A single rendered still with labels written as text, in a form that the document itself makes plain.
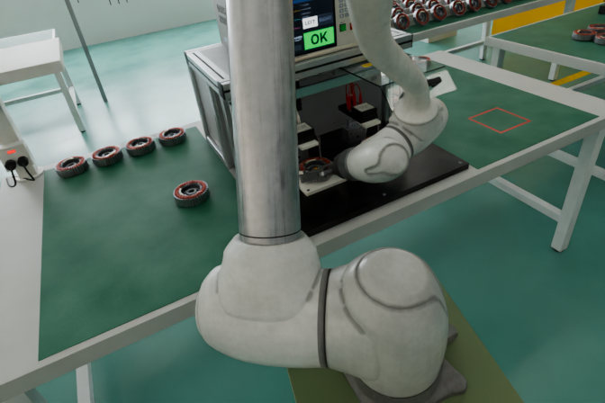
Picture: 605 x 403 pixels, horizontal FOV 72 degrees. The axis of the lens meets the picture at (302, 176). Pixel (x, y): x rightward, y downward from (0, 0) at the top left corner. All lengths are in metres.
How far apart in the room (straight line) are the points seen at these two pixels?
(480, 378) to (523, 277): 1.37
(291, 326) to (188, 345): 1.35
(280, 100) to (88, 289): 0.80
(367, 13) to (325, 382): 0.64
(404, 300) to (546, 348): 1.41
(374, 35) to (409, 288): 0.42
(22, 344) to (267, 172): 0.78
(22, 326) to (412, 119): 1.05
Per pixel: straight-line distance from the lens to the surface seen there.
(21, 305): 1.30
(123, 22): 7.54
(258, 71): 0.61
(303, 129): 1.32
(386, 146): 0.94
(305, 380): 0.84
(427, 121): 1.03
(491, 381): 0.86
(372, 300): 0.59
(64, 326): 1.17
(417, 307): 0.60
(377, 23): 0.75
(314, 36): 1.34
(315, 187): 1.29
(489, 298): 2.06
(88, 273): 1.28
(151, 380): 1.94
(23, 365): 1.15
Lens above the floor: 1.52
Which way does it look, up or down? 33 degrees down
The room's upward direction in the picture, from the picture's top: 7 degrees counter-clockwise
